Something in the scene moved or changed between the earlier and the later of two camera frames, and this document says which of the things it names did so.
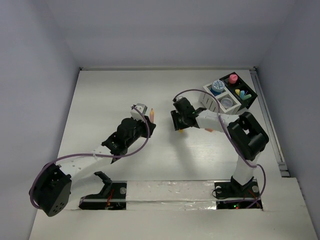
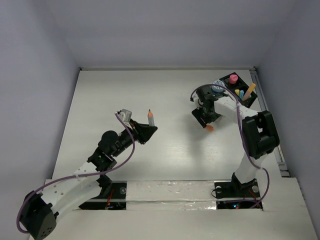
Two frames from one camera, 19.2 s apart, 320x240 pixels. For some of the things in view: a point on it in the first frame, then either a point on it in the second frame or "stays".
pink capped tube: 233,78 stays
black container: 239,89 stays
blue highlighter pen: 242,94 stays
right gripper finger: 176,120 to 198,115
